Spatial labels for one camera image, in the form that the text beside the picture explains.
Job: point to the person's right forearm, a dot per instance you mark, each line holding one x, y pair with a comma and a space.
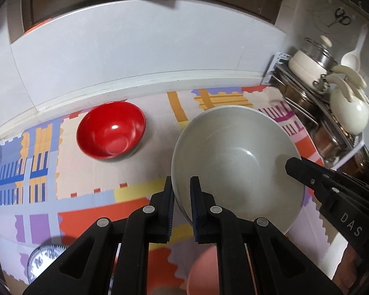
350, 270

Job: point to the glass jar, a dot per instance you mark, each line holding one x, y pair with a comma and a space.
361, 163

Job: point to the black scissors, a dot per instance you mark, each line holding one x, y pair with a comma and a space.
340, 17

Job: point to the glass lid with cream knob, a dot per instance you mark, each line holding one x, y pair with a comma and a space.
326, 41

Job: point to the blue patterned white plate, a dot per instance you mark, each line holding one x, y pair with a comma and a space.
40, 261

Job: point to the white bowl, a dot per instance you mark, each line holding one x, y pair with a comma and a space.
233, 159

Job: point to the steel pot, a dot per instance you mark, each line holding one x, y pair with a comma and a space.
298, 98

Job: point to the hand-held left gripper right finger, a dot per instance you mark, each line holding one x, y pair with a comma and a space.
195, 209

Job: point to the copper coloured pot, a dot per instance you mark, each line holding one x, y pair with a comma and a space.
329, 144

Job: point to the cream round pot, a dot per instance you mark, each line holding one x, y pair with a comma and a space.
347, 110

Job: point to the red and black bowl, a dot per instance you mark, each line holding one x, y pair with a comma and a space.
110, 132

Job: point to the metal pot rack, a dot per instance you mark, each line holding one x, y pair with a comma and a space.
276, 64

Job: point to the cream saucepan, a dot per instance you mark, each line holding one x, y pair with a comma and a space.
304, 67

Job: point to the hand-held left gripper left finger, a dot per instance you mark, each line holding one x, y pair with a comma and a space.
169, 209

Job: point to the pink bowl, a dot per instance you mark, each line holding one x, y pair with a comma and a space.
203, 273

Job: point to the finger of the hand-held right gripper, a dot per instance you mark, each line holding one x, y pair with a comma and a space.
301, 169

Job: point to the white ladle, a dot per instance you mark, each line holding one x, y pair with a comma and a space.
350, 60

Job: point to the colourful printed tablecloth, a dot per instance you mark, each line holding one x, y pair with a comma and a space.
89, 196

